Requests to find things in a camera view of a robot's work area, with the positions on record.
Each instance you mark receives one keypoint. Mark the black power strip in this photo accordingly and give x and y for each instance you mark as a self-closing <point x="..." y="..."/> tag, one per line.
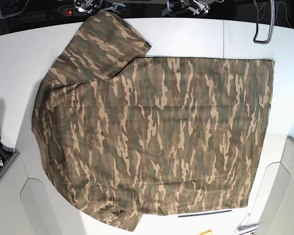
<point x="67" y="10"/>

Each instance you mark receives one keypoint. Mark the camouflage T-shirt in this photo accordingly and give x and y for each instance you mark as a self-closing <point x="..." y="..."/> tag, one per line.
<point x="122" y="134"/>

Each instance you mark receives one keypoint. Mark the grey stapler tool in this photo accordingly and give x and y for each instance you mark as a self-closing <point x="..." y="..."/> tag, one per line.
<point x="245" y="229"/>

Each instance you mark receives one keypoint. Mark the orange object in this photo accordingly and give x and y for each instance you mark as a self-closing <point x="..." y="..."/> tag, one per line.
<point x="207" y="232"/>

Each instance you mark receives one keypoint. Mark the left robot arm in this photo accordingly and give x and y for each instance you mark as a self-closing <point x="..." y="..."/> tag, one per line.
<point x="178" y="7"/>

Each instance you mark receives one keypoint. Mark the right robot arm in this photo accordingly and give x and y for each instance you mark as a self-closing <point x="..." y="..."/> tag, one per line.
<point x="93" y="6"/>

